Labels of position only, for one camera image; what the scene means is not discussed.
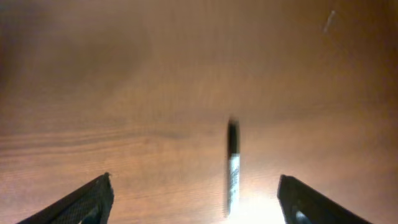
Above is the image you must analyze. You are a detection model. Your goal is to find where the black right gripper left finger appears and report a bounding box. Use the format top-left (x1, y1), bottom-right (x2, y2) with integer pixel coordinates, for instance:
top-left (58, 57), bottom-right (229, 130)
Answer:
top-left (18, 172), bottom-right (114, 224)

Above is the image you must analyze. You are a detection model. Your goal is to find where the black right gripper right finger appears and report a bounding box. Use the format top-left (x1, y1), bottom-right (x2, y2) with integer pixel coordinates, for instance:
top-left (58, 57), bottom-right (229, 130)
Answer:
top-left (277, 175), bottom-right (371, 224)

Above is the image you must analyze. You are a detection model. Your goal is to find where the black white marker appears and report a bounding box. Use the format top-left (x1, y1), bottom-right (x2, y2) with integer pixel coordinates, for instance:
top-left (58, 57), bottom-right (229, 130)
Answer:
top-left (227, 119), bottom-right (241, 217)

